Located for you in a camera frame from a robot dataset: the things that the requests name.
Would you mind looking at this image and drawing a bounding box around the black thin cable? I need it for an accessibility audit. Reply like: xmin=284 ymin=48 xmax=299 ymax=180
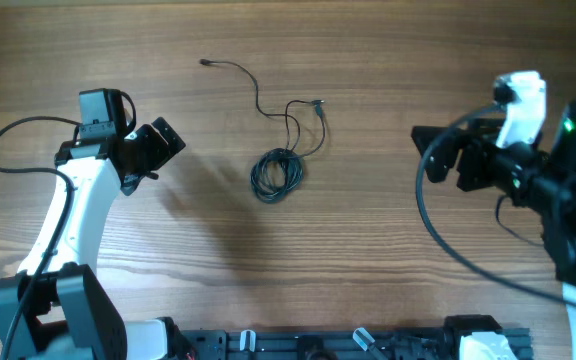
xmin=198 ymin=58 xmax=328 ymax=205

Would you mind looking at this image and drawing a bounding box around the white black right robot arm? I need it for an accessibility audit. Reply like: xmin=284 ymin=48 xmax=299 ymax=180
xmin=411 ymin=95 xmax=576 ymax=358

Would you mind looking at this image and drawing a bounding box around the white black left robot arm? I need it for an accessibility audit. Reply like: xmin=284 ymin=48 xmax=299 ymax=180
xmin=0 ymin=88 xmax=196 ymax=359

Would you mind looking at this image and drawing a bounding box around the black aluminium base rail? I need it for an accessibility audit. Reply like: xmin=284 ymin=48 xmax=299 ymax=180
xmin=173 ymin=315 xmax=535 ymax=360

